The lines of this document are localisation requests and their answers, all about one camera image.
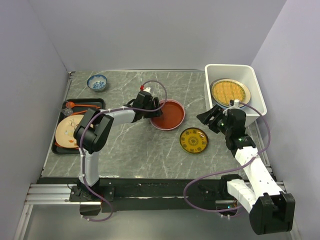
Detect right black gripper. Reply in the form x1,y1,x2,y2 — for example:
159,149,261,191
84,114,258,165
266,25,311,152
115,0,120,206
196,104,232,136

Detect clear plastic cup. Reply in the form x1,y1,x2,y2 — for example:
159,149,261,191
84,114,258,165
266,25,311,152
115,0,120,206
60,106,74,117

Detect orange spoon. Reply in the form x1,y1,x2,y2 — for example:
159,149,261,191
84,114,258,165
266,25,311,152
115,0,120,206
65,101,99,109

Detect black base beam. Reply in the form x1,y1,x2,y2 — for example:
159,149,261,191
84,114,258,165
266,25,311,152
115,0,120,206
68,176,253,212

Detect pink plate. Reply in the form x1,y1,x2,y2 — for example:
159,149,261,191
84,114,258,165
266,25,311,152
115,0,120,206
149,120,183,131

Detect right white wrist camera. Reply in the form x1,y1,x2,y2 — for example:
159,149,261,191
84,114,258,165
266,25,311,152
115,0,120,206
229,99,240,110

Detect blue plate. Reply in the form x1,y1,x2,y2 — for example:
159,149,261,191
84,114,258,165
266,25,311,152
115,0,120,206
239,104,247,110

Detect yellow patterned plate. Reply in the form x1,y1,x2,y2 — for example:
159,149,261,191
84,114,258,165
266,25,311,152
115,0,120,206
179,127,209,154

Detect aluminium rail frame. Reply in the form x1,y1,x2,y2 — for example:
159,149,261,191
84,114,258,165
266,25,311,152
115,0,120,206
12,181,83,240

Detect cream plate with twig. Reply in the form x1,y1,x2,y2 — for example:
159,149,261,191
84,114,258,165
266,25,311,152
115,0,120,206
210,78,251,108

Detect orange chopstick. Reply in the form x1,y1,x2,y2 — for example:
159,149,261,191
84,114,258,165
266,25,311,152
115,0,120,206
71,106,101,116

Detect woven bamboo plate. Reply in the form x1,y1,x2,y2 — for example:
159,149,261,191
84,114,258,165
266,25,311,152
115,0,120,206
211,80,246,106

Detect blue white porcelain bowl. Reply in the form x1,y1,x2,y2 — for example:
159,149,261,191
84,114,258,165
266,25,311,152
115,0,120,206
86,74,108,92

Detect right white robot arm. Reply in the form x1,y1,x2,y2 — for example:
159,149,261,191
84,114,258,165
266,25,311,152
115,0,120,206
197,105,296,235

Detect red lacquer plate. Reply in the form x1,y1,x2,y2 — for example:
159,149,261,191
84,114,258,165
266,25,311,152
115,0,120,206
150,99,186,128

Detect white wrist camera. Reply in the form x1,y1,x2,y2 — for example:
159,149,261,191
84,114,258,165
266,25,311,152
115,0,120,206
229,99,240,110
140,85,152,94

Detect black tray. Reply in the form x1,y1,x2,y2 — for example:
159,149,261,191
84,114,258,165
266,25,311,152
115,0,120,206
51,98,105,155

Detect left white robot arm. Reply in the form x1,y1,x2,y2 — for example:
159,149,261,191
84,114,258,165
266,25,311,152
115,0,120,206
73,90,164,201

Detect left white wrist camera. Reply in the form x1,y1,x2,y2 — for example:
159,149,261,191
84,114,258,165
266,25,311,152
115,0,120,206
140,85,152,94

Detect cream plate with bird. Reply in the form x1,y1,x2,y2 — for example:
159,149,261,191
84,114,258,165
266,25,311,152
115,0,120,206
55,114,84,149

